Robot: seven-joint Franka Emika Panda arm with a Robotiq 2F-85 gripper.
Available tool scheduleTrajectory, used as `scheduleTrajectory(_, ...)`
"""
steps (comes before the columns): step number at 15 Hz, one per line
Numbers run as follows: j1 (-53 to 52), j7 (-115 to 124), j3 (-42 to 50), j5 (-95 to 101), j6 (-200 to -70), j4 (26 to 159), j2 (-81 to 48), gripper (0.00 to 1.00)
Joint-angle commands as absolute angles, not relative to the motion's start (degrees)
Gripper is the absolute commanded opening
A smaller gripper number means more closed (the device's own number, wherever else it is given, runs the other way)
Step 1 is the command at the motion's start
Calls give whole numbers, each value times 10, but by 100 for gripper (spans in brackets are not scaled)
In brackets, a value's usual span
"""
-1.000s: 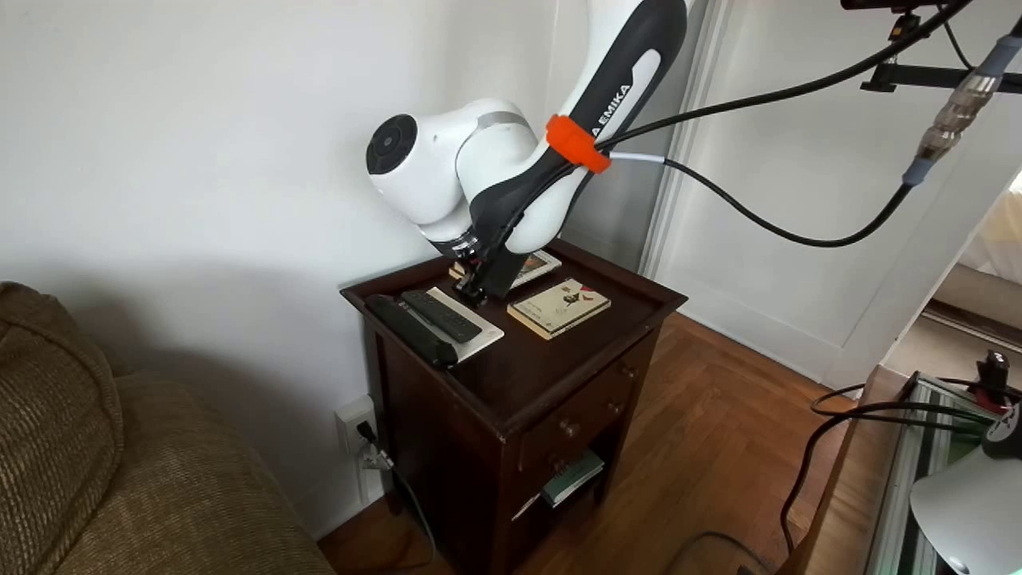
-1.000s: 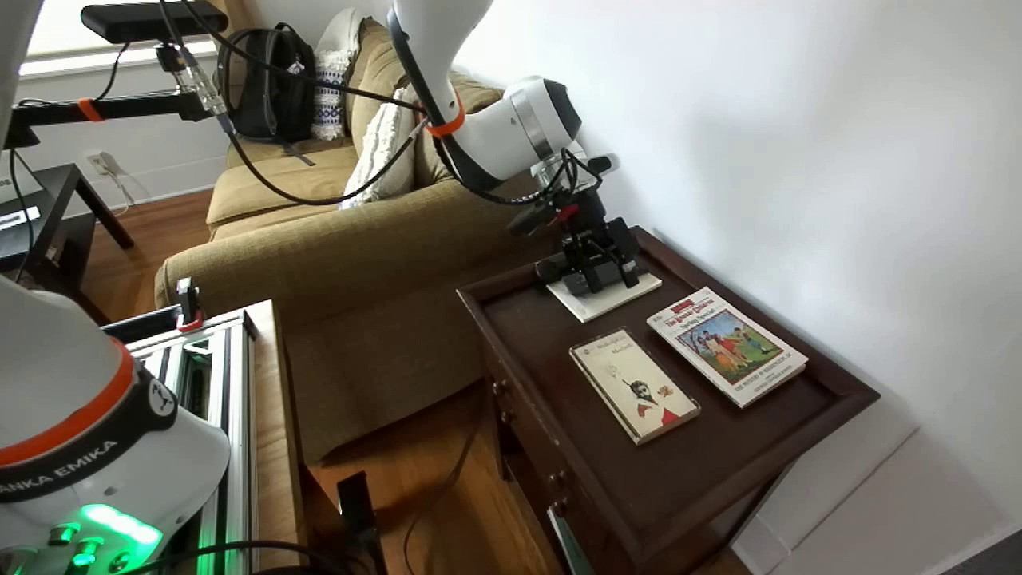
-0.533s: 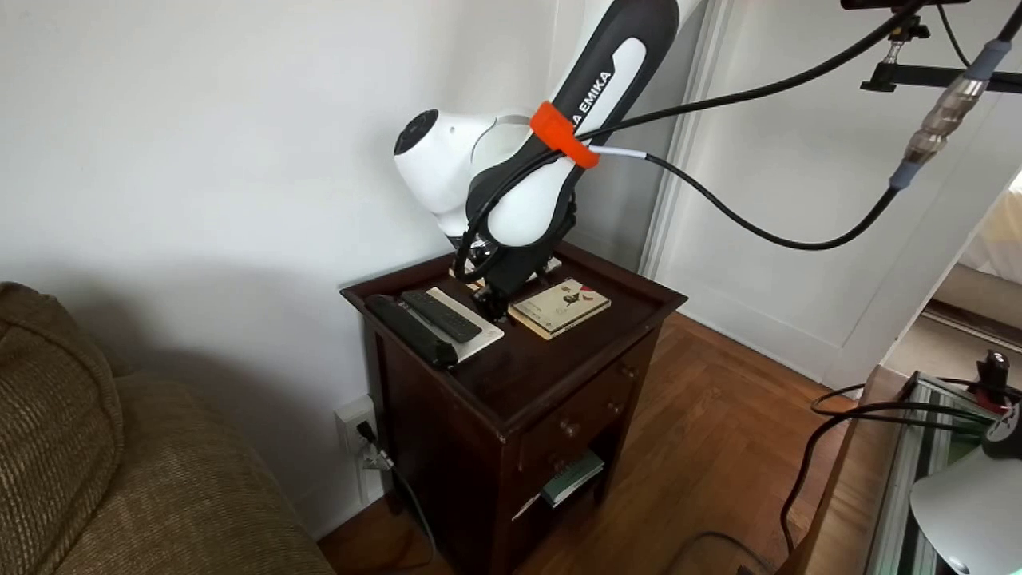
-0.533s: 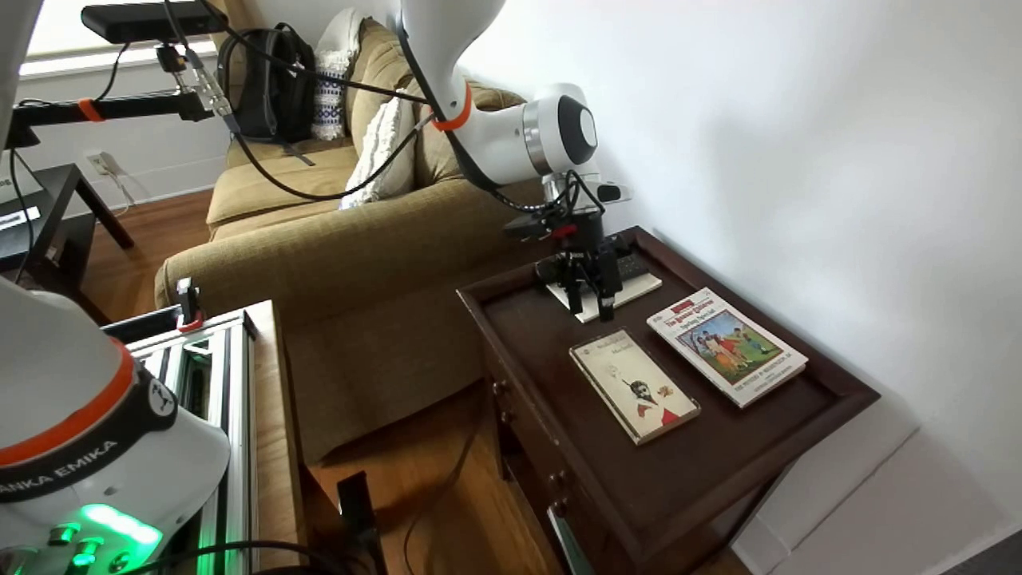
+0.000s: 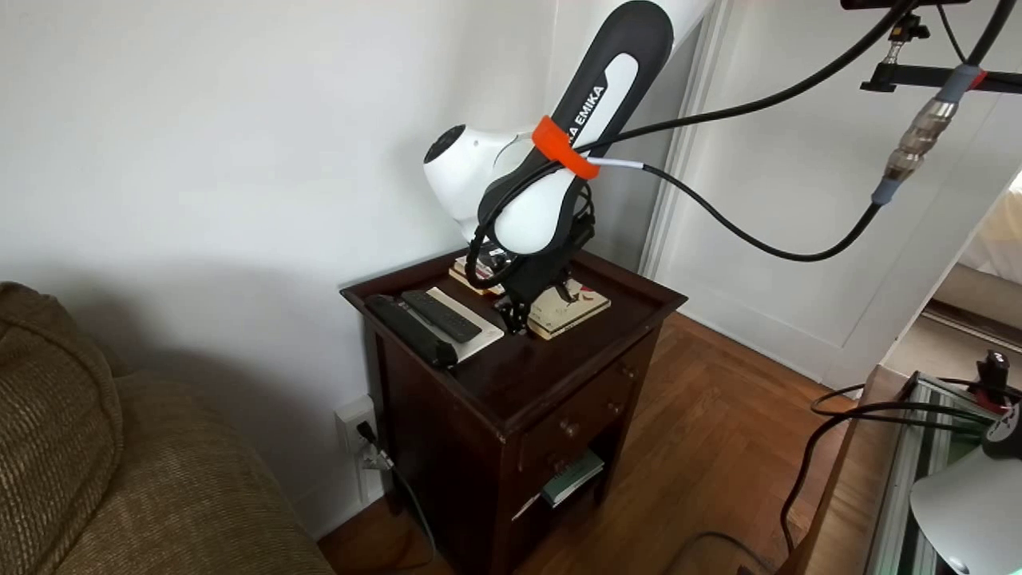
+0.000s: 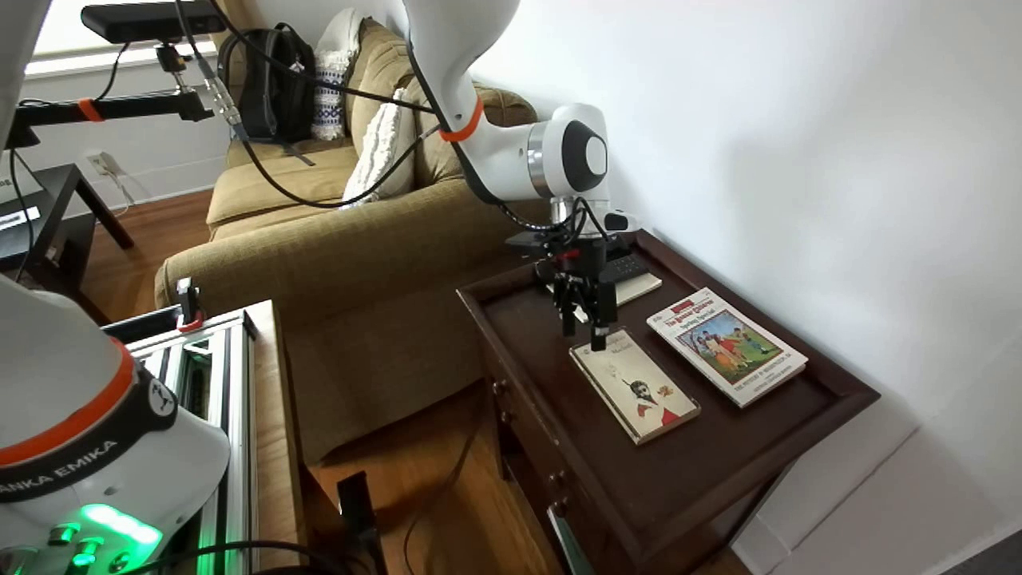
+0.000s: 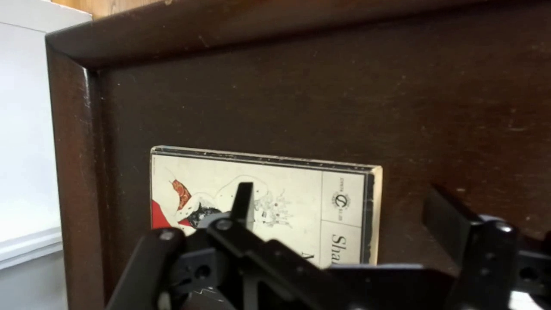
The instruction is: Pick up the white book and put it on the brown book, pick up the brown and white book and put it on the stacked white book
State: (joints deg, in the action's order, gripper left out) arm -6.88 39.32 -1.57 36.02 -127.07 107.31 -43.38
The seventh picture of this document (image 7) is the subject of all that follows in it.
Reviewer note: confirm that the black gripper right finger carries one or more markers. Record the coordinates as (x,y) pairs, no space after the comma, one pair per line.
(488,258)

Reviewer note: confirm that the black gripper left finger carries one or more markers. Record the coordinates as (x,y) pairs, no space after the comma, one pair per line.
(173,258)

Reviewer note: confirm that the white paperback book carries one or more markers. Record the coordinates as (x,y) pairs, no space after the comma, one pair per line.
(299,199)

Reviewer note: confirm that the white panelled door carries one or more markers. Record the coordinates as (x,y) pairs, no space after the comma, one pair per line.
(27,143)

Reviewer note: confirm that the dark brown wooden nightstand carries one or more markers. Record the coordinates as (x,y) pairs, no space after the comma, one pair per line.
(287,86)

